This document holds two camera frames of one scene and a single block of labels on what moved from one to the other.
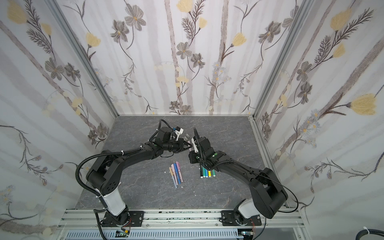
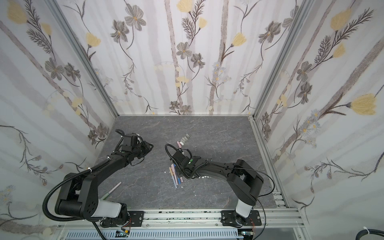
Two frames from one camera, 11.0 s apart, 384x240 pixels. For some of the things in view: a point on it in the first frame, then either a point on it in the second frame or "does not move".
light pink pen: (173, 170) does not move
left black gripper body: (176, 146) to (142, 150)
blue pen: (177, 173) does not move
